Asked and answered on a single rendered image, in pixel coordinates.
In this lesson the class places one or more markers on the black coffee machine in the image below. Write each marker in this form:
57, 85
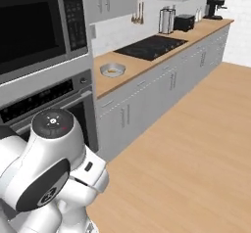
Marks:
214, 8

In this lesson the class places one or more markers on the orange food piece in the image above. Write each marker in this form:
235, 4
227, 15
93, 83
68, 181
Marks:
112, 70

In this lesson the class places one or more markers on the grey wall socket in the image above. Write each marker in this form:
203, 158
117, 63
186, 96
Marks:
92, 31

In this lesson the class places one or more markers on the black toaster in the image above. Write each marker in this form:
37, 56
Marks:
184, 23

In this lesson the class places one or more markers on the silver round pan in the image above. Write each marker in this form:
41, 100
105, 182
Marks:
112, 69

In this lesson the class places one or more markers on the steel built-in oven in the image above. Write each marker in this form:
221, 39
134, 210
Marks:
49, 96

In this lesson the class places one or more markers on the grey base cupboards run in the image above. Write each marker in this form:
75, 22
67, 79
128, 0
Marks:
153, 93

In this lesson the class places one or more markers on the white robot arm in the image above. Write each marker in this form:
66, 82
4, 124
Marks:
49, 165

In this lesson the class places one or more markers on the black microwave oven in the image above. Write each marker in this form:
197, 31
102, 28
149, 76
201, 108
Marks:
36, 24

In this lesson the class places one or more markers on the white bottle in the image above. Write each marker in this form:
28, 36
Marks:
198, 15

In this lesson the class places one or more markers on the black hob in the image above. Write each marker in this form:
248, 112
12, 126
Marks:
152, 47

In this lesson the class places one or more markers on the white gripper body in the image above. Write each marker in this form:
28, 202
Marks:
98, 182

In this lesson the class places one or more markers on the hanging kitchen tools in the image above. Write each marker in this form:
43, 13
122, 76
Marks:
138, 13

